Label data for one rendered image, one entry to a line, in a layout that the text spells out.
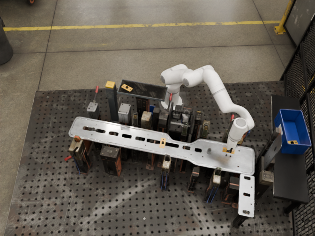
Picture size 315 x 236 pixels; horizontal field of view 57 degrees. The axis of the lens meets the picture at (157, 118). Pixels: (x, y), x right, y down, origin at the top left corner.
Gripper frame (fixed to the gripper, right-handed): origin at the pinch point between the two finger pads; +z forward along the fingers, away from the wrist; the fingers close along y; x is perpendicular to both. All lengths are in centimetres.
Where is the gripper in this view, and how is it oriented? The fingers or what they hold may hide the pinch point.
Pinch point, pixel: (229, 148)
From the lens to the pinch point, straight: 209.3
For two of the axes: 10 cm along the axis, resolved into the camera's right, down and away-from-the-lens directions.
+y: -2.1, 7.9, -5.8
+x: 9.8, 1.8, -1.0
